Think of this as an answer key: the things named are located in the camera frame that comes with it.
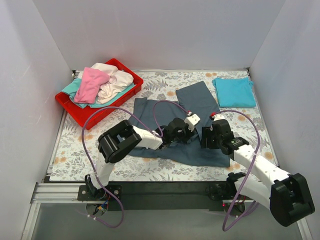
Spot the dark blue t-shirt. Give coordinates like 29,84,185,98
129,81,230,168

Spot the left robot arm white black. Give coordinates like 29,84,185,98
85,114,200,200

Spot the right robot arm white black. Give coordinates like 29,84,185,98
200,115,315,227

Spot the floral table mat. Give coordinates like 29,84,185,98
47,70,278,182

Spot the folded teal t-shirt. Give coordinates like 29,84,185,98
212,77,256,108

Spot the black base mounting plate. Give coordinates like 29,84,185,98
77,181,248,212

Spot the cream white t-shirt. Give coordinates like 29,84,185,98
91,63,134,105

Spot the red plastic bin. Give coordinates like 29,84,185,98
55,58,144,130

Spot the pink t-shirt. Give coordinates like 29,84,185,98
74,67,110,104

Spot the teal t-shirt in bin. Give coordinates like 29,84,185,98
61,78,135,109

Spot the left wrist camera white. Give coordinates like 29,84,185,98
184,111,201,132

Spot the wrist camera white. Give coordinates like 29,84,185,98
210,112,225,122
184,111,201,132

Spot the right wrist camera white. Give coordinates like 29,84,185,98
210,112,225,122

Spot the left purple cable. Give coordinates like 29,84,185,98
81,99,193,228

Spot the purple cable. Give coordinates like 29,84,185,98
212,109,261,232
81,99,193,228

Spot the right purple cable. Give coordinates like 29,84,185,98
212,109,261,232

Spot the aluminium frame rail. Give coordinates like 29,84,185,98
21,182,102,240

